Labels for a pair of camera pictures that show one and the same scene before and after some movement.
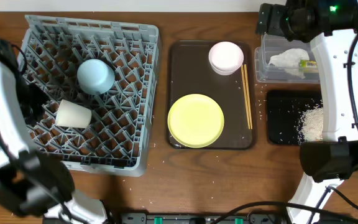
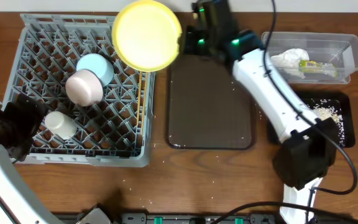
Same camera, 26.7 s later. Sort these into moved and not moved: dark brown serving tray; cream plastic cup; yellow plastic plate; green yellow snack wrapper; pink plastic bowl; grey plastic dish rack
Moved: cream plastic cup; pink plastic bowl; yellow plastic plate
Not moved: green yellow snack wrapper; dark brown serving tray; grey plastic dish rack
